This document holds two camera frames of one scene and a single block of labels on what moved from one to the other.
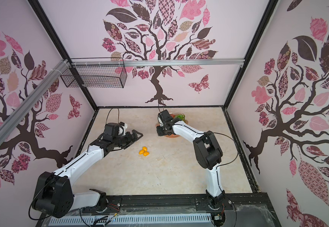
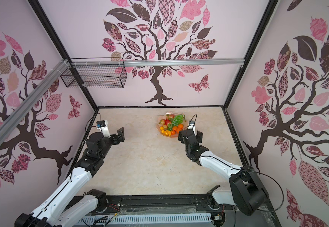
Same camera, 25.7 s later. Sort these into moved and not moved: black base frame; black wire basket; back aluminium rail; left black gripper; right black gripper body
Moved: right black gripper body; left black gripper
Not moved: back aluminium rail; black base frame; black wire basket
